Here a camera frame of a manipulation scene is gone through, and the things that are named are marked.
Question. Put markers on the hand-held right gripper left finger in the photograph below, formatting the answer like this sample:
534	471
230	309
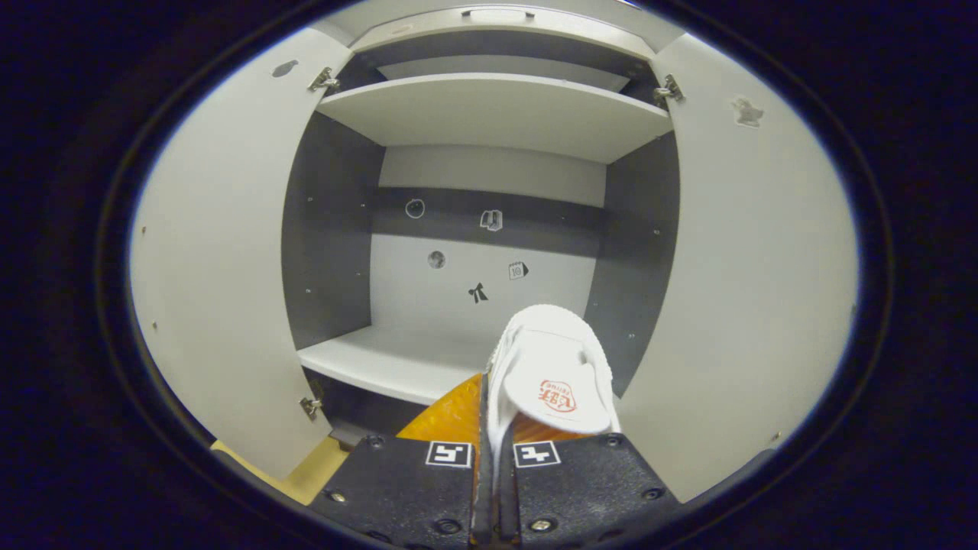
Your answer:
397	489

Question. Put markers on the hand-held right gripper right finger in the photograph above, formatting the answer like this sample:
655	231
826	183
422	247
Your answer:
581	481

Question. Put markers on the white canvas shoe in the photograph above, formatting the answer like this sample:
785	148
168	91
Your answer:
550	359

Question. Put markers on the grey shoe cabinet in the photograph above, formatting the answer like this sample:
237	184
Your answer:
405	290

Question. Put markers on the grey shoe cabinet door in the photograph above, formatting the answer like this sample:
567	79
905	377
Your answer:
229	252
749	290

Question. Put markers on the metal door hinge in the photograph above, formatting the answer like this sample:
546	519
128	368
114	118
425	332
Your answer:
669	89
310	406
325	79

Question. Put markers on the grey cabinet shelf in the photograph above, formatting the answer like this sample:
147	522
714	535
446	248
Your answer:
382	359
497	67
497	114

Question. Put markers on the grey cabinet drawer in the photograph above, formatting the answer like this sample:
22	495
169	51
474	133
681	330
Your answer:
428	27

